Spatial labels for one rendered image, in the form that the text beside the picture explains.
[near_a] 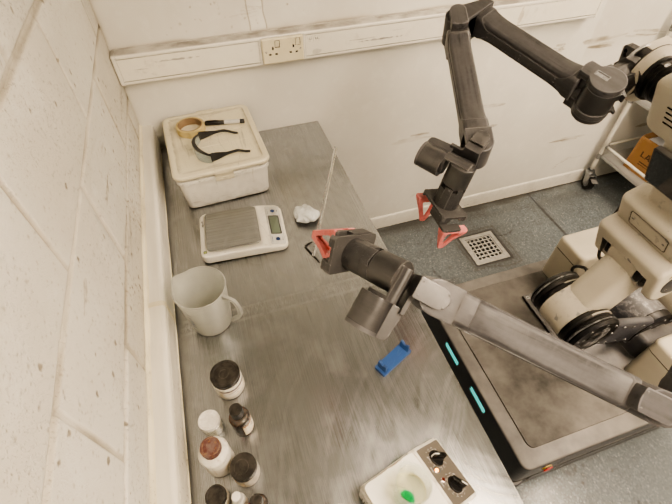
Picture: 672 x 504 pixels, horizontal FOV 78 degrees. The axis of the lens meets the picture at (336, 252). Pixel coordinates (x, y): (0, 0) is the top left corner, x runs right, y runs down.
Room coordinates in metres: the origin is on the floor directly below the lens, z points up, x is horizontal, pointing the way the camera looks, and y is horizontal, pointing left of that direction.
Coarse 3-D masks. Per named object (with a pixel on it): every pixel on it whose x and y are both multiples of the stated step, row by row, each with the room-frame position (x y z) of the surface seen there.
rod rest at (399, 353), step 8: (400, 344) 0.51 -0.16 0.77; (392, 352) 0.49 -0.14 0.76; (400, 352) 0.49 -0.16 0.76; (408, 352) 0.49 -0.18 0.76; (384, 360) 0.47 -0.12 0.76; (392, 360) 0.47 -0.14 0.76; (400, 360) 0.47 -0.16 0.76; (376, 368) 0.45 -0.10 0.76; (384, 368) 0.44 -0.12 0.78; (392, 368) 0.45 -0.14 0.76; (384, 376) 0.43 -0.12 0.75
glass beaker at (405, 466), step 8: (400, 464) 0.19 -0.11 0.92; (408, 464) 0.20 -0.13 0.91; (416, 464) 0.19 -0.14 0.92; (400, 472) 0.19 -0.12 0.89; (416, 472) 0.19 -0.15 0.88; (424, 472) 0.18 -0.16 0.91; (424, 480) 0.18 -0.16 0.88; (432, 480) 0.17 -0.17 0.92; (392, 488) 0.17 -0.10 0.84; (432, 488) 0.16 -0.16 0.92; (400, 496) 0.15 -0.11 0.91
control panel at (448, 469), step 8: (424, 448) 0.25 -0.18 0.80; (432, 448) 0.26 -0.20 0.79; (440, 448) 0.26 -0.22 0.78; (424, 456) 0.24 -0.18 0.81; (448, 456) 0.24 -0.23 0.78; (432, 464) 0.22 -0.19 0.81; (448, 464) 0.23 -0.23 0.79; (432, 472) 0.21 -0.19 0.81; (440, 472) 0.21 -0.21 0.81; (448, 472) 0.21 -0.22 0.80; (456, 472) 0.21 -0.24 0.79; (440, 480) 0.19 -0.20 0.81; (464, 480) 0.20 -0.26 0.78; (448, 488) 0.18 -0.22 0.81; (464, 488) 0.18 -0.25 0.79; (472, 488) 0.18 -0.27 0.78; (448, 496) 0.16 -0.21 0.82; (456, 496) 0.17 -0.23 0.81; (464, 496) 0.17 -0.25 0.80
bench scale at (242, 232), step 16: (240, 208) 0.98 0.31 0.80; (256, 208) 0.99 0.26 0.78; (272, 208) 1.00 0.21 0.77; (208, 224) 0.90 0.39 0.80; (224, 224) 0.90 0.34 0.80; (240, 224) 0.90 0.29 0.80; (256, 224) 0.90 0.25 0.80; (272, 224) 0.92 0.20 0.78; (208, 240) 0.84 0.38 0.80; (224, 240) 0.84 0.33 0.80; (240, 240) 0.84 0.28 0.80; (256, 240) 0.84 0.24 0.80; (272, 240) 0.85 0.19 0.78; (208, 256) 0.79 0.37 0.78; (224, 256) 0.79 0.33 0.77; (240, 256) 0.80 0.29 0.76
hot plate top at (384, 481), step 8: (408, 456) 0.23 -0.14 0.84; (384, 472) 0.20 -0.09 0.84; (392, 472) 0.20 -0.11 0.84; (376, 480) 0.19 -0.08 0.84; (384, 480) 0.19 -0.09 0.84; (392, 480) 0.19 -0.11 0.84; (368, 488) 0.17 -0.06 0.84; (376, 488) 0.17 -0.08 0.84; (384, 488) 0.17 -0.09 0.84; (368, 496) 0.16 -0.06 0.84; (376, 496) 0.16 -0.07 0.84; (384, 496) 0.16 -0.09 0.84; (392, 496) 0.16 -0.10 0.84; (432, 496) 0.16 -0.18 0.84; (440, 496) 0.16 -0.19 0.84
